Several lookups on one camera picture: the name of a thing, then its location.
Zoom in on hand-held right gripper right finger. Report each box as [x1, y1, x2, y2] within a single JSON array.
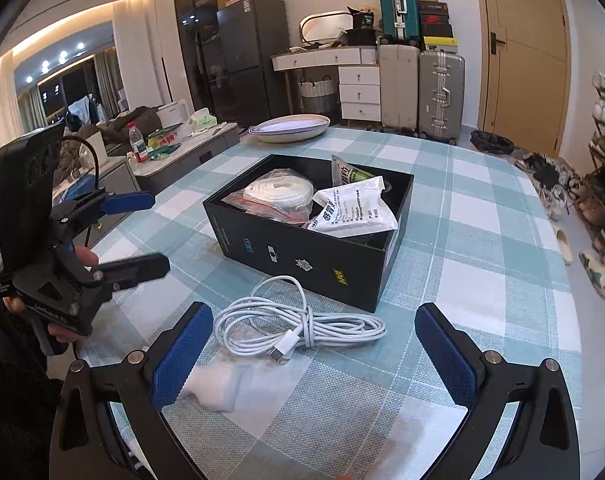
[[414, 301, 581, 480]]

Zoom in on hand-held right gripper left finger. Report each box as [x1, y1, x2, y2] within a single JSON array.
[[47, 301, 214, 480]]

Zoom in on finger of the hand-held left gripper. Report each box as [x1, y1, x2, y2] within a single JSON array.
[[57, 190, 156, 226], [80, 252, 170, 293]]

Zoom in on white cable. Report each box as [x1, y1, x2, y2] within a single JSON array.
[[214, 275, 387, 365]]

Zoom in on black cardboard box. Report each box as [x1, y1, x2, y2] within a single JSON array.
[[202, 154, 416, 313]]

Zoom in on cloth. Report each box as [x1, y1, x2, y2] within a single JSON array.
[[221, 169, 316, 223]]

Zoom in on white printed packet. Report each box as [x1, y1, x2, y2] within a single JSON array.
[[302, 176, 401, 238]]

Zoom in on green printed packet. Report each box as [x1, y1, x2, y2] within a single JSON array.
[[331, 154, 374, 188]]

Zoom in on person's left forearm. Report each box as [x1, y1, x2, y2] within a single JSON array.
[[0, 305, 80, 480]]

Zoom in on person's left hand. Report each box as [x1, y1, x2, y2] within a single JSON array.
[[2, 244, 100, 347]]

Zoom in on plastic bottle red label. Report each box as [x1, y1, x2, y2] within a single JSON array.
[[127, 121, 149, 163]]

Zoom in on grey coffee table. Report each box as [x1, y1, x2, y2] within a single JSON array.
[[90, 122, 239, 233]]

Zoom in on dark clothing pile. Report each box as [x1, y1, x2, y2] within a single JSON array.
[[105, 106, 162, 143]]

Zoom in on white electric kettle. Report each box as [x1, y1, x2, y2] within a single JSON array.
[[155, 100, 190, 128]]

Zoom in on green tissue pack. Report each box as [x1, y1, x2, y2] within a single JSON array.
[[189, 108, 217, 131]]

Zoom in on dark window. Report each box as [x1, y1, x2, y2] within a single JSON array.
[[15, 52, 116, 131]]

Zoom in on grey curtain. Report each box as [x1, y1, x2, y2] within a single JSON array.
[[93, 50, 118, 121]]

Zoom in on green white checkered tablecloth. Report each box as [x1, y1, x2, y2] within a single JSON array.
[[75, 127, 591, 480]]

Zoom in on white curtain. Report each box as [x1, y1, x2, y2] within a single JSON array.
[[112, 0, 170, 116]]

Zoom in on tall black glass cabinet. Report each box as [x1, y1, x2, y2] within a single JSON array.
[[172, 0, 246, 123]]

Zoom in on beige slipper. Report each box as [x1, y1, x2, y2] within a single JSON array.
[[553, 227, 573, 266]]

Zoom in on green patterned slipper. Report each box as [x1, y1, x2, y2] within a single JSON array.
[[579, 250, 605, 297]]

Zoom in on white oval dish blue rim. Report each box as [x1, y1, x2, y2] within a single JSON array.
[[247, 114, 332, 142]]

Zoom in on grey refrigerator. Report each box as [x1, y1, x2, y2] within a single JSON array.
[[216, 0, 290, 128]]

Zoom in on pile of assorted shoes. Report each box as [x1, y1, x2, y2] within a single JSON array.
[[515, 152, 583, 221]]

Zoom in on woven laundry basket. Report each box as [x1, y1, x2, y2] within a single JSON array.
[[297, 76, 336, 115]]

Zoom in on white dresser with drawers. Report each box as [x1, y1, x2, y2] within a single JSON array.
[[271, 45, 382, 123]]

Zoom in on silver suitcase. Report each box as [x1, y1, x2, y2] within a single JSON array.
[[417, 50, 466, 141]]

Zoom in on oval white framed mirror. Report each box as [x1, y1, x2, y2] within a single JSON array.
[[300, 11, 356, 45]]

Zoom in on beige suitcase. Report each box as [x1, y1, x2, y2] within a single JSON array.
[[379, 42, 422, 133]]

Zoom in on wooden door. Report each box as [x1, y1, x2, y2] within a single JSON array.
[[475, 0, 571, 158]]

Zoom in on black paper bag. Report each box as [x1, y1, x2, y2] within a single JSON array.
[[347, 6, 376, 31]]

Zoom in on teal suitcase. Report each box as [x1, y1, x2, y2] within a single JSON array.
[[377, 0, 419, 46]]

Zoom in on black shoebox red logo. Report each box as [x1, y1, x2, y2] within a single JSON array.
[[419, 1, 453, 38]]

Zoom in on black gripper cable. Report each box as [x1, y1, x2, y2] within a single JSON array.
[[62, 135, 100, 196]]

